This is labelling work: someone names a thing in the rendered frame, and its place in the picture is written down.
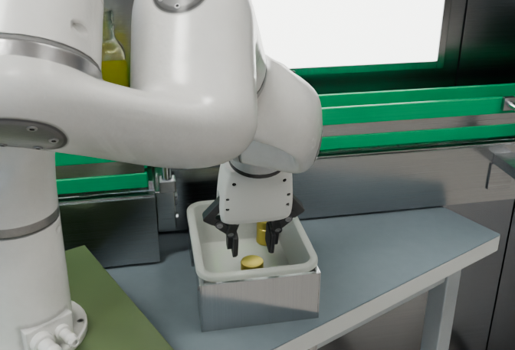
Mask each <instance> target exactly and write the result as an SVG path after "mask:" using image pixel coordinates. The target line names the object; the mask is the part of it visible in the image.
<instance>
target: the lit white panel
mask: <svg viewBox="0 0 515 350"><path fill-rule="evenodd" d="M252 3H253V6H254V10H255V14H256V17H257V22H258V26H259V29H260V33H261V40H262V43H263V46H264V52H265V54H266V55H268V56H269V57H272V58H273V59H275V60H276V61H279V62H281V63H282V64H284V65H285V66H287V67H288V68H294V67H324V66H339V65H355V64H384V63H400V62H416V61H436V60H437V54H438V42H439V35H440V29H441V16H442V10H443V4H444V0H252Z"/></svg>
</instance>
